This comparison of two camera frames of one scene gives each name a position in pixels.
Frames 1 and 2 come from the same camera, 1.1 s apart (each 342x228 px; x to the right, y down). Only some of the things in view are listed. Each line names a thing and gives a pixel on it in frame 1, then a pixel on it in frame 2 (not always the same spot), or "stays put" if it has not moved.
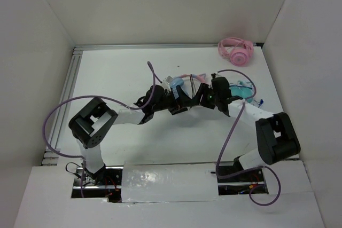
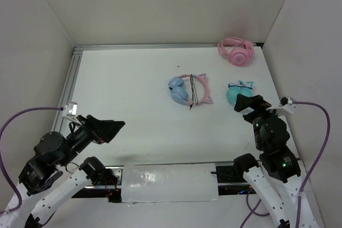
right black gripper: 201,91 -> 243,101
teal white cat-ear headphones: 242,88 stays put
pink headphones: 238,51 stays put
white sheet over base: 169,182 stays put
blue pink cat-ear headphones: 179,81 stays put
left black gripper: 184,101 -> 105,130
